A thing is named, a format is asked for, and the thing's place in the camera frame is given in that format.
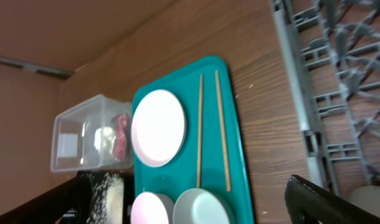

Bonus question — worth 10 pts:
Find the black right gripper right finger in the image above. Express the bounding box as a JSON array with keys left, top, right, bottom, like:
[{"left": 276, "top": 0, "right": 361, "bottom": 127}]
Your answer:
[{"left": 285, "top": 174, "right": 380, "bottom": 224}]

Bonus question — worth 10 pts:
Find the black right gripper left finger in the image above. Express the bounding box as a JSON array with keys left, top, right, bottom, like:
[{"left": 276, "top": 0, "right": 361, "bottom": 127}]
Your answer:
[{"left": 0, "top": 174, "right": 94, "bottom": 224}]

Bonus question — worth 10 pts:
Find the white tissue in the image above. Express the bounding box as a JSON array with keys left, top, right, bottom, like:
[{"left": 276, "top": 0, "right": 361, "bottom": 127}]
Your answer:
[{"left": 93, "top": 126, "right": 116, "bottom": 152}]

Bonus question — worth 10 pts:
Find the white cup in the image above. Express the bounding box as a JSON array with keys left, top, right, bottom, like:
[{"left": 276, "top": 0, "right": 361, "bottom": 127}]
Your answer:
[{"left": 348, "top": 185, "right": 380, "bottom": 218}]

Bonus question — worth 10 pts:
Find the pink small bowl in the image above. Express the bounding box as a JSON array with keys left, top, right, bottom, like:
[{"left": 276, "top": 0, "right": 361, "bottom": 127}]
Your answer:
[{"left": 130, "top": 192, "right": 174, "bottom": 224}]

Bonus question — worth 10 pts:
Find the red foil wrapper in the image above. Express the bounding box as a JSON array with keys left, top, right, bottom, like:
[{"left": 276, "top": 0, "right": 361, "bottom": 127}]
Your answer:
[{"left": 112, "top": 113, "right": 129, "bottom": 161}]

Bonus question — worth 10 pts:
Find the grey dishwasher rack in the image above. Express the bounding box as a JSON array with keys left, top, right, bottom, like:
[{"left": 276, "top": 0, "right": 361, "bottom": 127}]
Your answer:
[{"left": 271, "top": 0, "right": 380, "bottom": 197}]

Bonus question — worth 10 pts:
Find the black rectangular tray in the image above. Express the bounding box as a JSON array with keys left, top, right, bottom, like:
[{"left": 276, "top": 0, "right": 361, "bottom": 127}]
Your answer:
[{"left": 77, "top": 170, "right": 135, "bottom": 224}]

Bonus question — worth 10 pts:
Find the clear plastic bin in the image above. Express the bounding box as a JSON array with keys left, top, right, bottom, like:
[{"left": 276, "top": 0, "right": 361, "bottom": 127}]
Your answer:
[{"left": 50, "top": 95, "right": 133, "bottom": 172}]

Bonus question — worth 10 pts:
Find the right wooden chopstick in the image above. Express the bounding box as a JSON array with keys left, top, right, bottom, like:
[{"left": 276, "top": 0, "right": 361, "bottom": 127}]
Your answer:
[{"left": 215, "top": 70, "right": 232, "bottom": 192}]

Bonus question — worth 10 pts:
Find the wooden chopstick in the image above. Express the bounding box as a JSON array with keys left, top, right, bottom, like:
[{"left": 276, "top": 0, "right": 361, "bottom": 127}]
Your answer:
[
  {"left": 215, "top": 70, "right": 232, "bottom": 192},
  {"left": 197, "top": 74, "right": 203, "bottom": 188}
]

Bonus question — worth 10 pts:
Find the teal plastic tray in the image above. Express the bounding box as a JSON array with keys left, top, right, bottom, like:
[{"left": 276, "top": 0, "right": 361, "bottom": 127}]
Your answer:
[{"left": 132, "top": 55, "right": 255, "bottom": 223}]

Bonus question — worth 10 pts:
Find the white round plate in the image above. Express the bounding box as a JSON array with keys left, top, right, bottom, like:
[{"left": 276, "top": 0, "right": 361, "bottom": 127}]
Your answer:
[{"left": 131, "top": 89, "right": 187, "bottom": 167}]

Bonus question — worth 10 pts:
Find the grey small bowl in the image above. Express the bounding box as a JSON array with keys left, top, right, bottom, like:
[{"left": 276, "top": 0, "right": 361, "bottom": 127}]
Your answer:
[{"left": 173, "top": 188, "right": 235, "bottom": 224}]

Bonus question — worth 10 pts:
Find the grey metal strip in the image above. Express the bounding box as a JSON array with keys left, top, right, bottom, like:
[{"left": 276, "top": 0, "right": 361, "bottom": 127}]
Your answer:
[{"left": 0, "top": 56, "right": 75, "bottom": 80}]

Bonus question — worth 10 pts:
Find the left wooden chopstick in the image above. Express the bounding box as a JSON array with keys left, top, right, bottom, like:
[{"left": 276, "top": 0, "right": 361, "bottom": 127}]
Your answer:
[{"left": 197, "top": 74, "right": 203, "bottom": 188}]

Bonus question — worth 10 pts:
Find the cardboard wall panel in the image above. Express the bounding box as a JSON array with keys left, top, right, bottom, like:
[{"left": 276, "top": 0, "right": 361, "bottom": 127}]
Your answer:
[{"left": 0, "top": 0, "right": 172, "bottom": 70}]

